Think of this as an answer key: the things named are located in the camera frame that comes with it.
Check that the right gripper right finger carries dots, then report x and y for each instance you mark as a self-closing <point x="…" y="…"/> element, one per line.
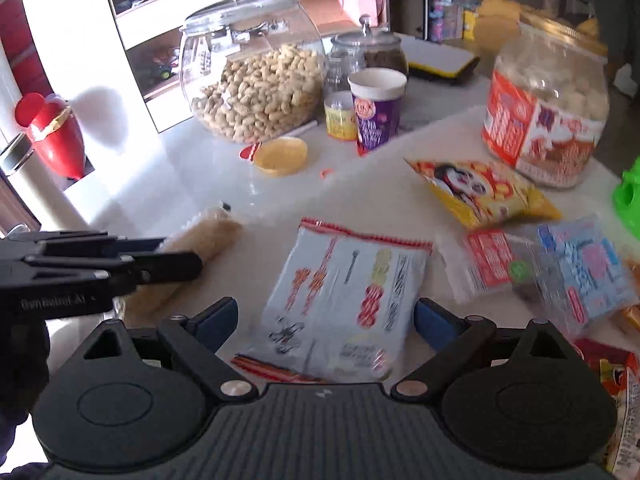
<point x="457" y="342"/>

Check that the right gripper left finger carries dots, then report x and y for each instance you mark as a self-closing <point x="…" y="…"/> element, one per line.
<point x="192" y="344"/>

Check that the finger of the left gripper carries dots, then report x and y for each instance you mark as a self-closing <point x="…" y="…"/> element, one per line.
<point x="158" y="268"/>
<point x="119" y="245"/>

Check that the clear red label snack pack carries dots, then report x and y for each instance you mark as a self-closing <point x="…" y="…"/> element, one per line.
<point x="484" y="262"/>

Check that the white rice cracker pack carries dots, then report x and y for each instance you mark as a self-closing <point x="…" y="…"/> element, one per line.
<point x="341" y="308"/>

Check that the blue pink candy bag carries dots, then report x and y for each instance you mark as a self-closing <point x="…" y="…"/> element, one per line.
<point x="569" y="273"/>

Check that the yellow cartoon snack bag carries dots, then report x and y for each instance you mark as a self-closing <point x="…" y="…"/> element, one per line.
<point x="482" y="194"/>

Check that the red rocket toy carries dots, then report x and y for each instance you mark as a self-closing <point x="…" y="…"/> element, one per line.
<point x="53" y="129"/>

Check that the yellow lid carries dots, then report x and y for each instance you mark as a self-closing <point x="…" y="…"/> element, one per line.
<point x="277" y="158"/>

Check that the red spicy snack bag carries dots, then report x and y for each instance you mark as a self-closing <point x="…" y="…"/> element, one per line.
<point x="618" y="372"/>

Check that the large glass peanut jar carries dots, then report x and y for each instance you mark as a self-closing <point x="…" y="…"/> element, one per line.
<point x="252" y="70"/>

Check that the green gumball machine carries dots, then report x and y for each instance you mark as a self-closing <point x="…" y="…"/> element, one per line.
<point x="626" y="199"/>

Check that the plastic jar red label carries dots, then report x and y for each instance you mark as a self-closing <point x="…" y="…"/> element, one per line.
<point x="548" y="101"/>

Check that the purple paper cup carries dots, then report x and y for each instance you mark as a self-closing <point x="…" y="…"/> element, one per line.
<point x="377" y="94"/>

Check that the yellow black flat case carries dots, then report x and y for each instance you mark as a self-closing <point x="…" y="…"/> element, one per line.
<point x="429" y="60"/>

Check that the small glass jar dark contents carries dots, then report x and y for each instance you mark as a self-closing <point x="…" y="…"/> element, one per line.
<point x="374" y="47"/>

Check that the orange armchair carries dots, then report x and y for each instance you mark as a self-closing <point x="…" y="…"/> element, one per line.
<point x="497" y="22"/>

